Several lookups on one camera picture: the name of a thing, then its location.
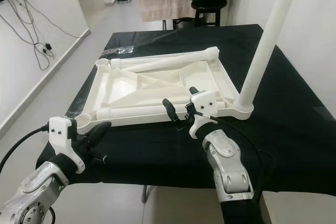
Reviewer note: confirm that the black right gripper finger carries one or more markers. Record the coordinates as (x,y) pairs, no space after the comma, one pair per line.
(195,93)
(171,110)

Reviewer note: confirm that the beige cloth covered table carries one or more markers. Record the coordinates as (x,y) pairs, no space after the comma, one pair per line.
(165,6)

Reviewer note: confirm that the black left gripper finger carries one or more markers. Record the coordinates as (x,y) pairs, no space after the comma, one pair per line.
(97,143)
(98,130)

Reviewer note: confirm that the grey metal table frame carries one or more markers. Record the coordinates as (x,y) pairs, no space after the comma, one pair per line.
(144,192)

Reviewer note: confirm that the clear plastic sheet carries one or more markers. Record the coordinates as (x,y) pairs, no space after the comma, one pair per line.
(118,51)

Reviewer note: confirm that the white plastic table top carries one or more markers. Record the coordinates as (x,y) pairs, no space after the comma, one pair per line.
(126,85)

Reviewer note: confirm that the black tablecloth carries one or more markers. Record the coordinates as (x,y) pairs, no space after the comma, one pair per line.
(152,150)

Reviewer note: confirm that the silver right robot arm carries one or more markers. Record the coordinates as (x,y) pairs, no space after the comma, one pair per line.
(228,171)

